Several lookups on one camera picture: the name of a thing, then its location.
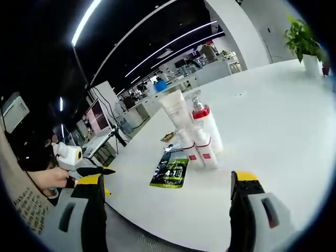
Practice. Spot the white skincare tube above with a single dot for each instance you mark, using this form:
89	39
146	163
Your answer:
174	110

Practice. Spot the potted green plant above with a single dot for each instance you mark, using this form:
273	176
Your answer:
302	39

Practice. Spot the green black sachet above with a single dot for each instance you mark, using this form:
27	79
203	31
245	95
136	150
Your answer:
170	176

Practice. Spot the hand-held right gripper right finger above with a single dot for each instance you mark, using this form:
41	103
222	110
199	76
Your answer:
241	215

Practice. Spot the dark blue silver sachet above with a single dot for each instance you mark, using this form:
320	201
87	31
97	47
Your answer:
164	160

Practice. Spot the white laptop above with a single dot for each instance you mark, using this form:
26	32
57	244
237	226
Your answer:
98	115

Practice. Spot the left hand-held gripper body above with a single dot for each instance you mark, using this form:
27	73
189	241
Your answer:
67	155

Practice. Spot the person's left hand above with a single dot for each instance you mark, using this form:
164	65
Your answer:
56	179

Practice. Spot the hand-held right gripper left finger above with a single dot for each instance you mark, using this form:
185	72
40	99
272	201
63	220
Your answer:
93	215

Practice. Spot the black laptop stand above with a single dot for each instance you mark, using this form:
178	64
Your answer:
119	136

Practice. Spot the white boxy appliance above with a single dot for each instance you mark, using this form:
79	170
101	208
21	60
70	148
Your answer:
15	114

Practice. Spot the blue storage box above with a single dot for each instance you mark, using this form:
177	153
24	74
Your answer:
161	86

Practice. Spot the white pump bottle red collar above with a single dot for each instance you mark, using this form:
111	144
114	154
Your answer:
210	126

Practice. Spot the long ceiling light strip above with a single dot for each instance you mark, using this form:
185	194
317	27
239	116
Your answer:
187	49
170	48

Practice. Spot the bright ceiling light strip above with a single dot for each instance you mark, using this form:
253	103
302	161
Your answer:
85	22

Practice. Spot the small dark plant pot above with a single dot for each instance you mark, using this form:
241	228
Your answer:
326	69

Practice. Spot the person's beige shirt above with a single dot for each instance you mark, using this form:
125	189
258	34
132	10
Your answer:
23	207

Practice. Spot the gold foil sachet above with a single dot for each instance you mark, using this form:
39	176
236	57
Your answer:
168	137

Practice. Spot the white bottle red square label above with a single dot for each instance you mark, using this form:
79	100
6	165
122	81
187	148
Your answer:
190	155
208	155

